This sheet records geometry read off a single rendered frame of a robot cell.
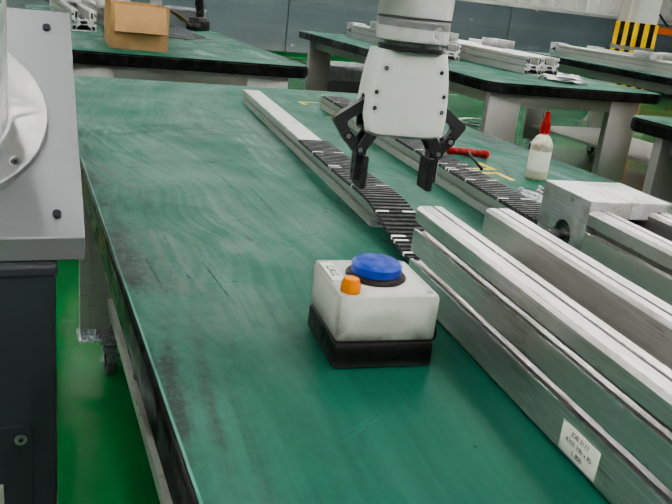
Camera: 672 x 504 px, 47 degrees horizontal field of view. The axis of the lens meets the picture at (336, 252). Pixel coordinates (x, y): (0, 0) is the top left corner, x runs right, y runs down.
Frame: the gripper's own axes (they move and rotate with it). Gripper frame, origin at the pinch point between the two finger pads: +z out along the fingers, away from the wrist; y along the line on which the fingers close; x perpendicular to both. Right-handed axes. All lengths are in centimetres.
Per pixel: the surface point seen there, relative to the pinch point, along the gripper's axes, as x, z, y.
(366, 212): -2.7, 5.2, 1.8
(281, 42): -1112, 60, -231
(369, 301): 35.5, 0.9, 14.7
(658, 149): -118, 15, -135
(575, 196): 16.7, -2.8, -14.1
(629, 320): 42.7, -0.6, -2.3
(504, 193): -6.2, 3.0, -19.0
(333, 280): 32.5, 0.4, 16.6
